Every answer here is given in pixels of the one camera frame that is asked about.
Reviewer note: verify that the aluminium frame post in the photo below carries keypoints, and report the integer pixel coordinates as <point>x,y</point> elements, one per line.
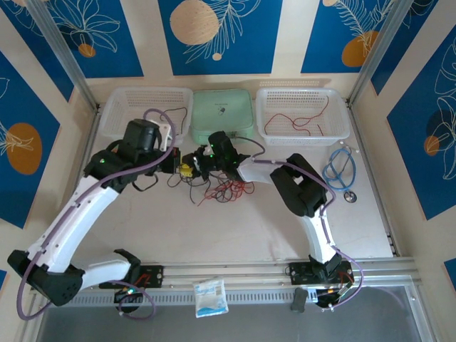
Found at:
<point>60,46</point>
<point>384,39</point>

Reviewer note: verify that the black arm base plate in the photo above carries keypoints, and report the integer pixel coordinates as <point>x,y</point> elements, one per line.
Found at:
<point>156,276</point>
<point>297,272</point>

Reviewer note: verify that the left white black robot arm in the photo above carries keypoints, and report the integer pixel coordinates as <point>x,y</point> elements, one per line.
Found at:
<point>82,206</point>

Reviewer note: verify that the blue stethoscope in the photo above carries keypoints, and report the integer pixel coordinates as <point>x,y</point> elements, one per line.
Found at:
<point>350,196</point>

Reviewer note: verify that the dark grey plastic clip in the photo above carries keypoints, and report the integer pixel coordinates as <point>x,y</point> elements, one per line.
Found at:
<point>298,300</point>

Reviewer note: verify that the aluminium side rail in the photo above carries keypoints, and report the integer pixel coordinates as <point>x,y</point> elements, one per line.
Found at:
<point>389,228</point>
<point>90,135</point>

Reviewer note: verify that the mint green zip pouch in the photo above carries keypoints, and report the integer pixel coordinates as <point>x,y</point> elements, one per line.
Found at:
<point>221,107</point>

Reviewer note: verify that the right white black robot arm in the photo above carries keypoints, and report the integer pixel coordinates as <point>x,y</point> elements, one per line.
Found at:
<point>317,235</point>

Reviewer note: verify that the small controller circuit board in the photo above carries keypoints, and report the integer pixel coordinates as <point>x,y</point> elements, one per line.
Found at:
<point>124,295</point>
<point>331,292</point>

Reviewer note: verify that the long aluminium mounting rail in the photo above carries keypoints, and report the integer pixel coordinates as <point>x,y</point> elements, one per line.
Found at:
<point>231,272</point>

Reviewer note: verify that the white blue printed sachet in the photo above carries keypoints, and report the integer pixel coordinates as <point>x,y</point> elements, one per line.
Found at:
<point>210,297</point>

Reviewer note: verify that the white perforated plastic basket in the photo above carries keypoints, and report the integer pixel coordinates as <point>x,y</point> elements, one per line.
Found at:
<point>303,103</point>
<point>117,107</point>

